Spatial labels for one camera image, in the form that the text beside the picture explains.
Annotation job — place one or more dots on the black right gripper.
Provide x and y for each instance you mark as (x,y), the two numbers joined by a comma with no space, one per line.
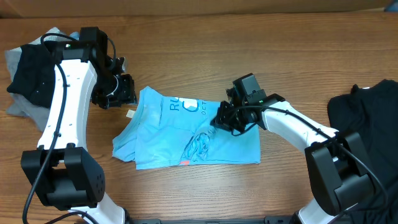
(221,120)

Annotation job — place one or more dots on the blue folded garment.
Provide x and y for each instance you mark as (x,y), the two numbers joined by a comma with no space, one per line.
(75,35)

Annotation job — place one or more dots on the light blue printed t-shirt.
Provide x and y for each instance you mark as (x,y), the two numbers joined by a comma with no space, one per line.
(169,131)

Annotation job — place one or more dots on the black folded polo shirt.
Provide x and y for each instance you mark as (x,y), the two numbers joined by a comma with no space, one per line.
(34,78)

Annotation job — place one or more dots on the white mesh folded garment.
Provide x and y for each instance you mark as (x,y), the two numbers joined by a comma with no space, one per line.
(52,37)

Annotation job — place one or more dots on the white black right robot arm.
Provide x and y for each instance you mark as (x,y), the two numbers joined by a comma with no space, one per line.
(338,167)

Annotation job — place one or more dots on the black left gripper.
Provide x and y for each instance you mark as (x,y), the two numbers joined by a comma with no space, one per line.
(127,95)

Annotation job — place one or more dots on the black garment pile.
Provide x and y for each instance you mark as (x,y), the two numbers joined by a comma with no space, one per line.
(372,112)

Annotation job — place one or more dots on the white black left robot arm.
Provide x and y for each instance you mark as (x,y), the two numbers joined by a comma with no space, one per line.
(60,170)

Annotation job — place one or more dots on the grey folded garment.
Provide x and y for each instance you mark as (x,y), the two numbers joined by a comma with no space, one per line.
(21,106)

